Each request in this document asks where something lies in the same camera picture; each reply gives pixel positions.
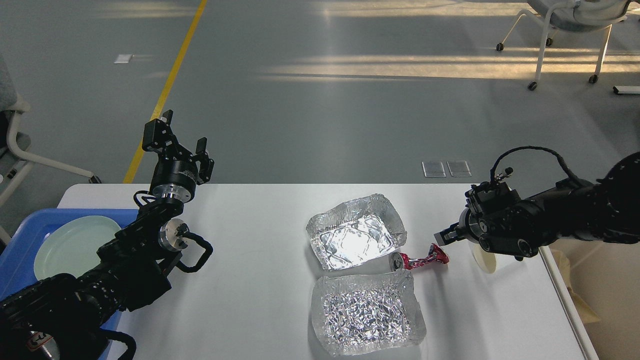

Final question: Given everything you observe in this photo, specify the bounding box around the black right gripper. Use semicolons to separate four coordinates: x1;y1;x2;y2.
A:
433;207;482;248

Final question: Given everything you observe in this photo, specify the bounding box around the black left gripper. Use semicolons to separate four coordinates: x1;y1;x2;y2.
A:
141;110;215;204

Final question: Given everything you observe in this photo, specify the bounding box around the white paper cup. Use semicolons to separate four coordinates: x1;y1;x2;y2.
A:
470;243;498;274

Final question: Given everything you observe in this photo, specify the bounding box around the light green plate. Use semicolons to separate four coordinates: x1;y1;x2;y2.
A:
33;215;121;280

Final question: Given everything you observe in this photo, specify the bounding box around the brown paper bag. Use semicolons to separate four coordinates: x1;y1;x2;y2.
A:
550;249;601;323

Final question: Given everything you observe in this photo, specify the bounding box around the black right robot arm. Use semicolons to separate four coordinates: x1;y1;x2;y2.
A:
434;145;640;261

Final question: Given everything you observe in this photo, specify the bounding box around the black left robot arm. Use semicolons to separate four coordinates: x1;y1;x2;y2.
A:
1;109;215;360

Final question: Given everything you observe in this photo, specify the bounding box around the crushed red soda can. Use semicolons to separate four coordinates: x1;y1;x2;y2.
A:
388;243;450;271

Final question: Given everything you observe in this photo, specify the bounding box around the upper aluminium foil tray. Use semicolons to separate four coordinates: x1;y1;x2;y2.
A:
305;193;408;272

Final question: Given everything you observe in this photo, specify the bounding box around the aluminium foil tray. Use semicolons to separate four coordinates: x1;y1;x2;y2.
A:
310;269;426;356
305;193;408;272

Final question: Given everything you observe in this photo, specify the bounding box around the lower aluminium foil tray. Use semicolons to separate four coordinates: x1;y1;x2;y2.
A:
310;269;426;356

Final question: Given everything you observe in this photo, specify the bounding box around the white plastic bin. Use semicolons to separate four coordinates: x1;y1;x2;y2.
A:
539;239;640;360

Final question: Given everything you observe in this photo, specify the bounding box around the white chair at left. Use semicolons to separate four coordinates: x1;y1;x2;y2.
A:
0;57;102;206

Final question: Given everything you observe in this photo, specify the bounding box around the blue plastic tray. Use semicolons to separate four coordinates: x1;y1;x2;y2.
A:
1;209;153;360

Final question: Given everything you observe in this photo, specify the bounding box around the white bar on floor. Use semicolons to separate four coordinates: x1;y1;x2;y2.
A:
612;85;640;95

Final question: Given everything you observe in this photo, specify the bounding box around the white office chair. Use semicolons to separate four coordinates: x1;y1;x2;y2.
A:
495;0;631;91

